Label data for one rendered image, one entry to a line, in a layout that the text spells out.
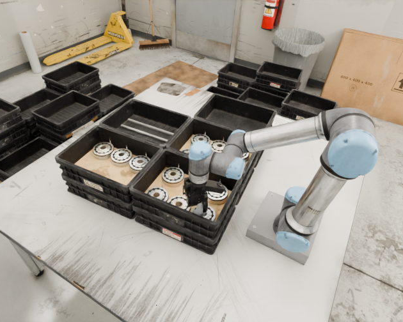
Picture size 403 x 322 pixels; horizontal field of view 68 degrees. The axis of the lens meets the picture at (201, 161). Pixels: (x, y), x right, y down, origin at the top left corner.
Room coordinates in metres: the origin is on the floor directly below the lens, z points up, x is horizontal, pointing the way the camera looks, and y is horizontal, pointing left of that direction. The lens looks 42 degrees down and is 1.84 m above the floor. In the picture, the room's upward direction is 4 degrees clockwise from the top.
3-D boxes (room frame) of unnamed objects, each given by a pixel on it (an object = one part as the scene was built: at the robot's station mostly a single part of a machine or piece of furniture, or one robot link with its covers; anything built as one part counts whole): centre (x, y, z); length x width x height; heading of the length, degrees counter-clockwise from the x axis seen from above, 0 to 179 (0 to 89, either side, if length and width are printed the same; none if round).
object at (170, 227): (0.87, 0.05, 0.76); 0.40 x 0.30 x 0.12; 68
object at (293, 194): (0.78, -0.40, 0.93); 0.13 x 0.12 x 0.14; 163
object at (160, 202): (0.87, 0.05, 0.92); 0.40 x 0.30 x 0.02; 68
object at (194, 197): (0.77, 0.01, 0.99); 0.09 x 0.08 x 0.12; 112
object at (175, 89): (2.06, 0.28, 0.71); 0.22 x 0.19 x 0.01; 62
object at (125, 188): (1.02, 0.42, 0.92); 0.40 x 0.30 x 0.02; 68
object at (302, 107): (2.18, -0.87, 0.37); 0.40 x 0.30 x 0.45; 62
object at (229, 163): (0.76, -0.09, 1.15); 0.11 x 0.11 x 0.08; 73
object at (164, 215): (0.87, 0.05, 0.87); 0.40 x 0.30 x 0.11; 68
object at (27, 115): (2.07, 1.40, 0.31); 0.40 x 0.30 x 0.34; 152
